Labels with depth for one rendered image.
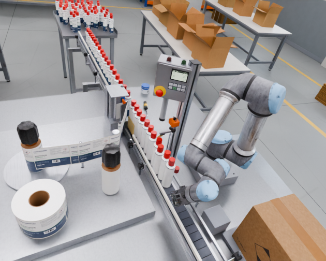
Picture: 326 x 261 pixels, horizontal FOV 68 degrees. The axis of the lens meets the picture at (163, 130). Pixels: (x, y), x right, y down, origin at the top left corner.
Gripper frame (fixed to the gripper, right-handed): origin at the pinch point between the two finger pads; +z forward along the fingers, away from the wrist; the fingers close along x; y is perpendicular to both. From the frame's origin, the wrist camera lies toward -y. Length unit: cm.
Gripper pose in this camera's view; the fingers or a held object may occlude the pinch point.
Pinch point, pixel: (177, 197)
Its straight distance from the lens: 125.5
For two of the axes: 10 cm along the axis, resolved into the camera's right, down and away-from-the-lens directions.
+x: 2.9, 9.3, -2.4
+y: -8.9, 1.8, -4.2
